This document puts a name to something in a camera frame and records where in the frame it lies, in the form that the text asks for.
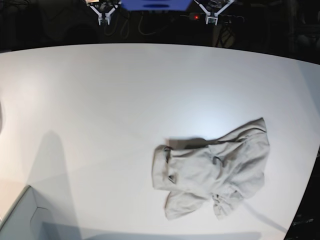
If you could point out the light grey t-shirt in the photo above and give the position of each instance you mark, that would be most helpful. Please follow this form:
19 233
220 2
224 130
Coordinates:
227 170

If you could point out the white cardboard box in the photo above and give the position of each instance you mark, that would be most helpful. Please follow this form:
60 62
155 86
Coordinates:
33 217

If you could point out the blue box at top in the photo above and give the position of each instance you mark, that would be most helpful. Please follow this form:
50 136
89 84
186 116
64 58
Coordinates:
156 5

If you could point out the black power strip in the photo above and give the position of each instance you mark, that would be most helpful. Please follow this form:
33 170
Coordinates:
220 19

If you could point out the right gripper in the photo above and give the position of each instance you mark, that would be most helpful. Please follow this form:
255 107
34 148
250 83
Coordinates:
104 9

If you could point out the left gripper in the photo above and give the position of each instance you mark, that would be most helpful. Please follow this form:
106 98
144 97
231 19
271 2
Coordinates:
214 7

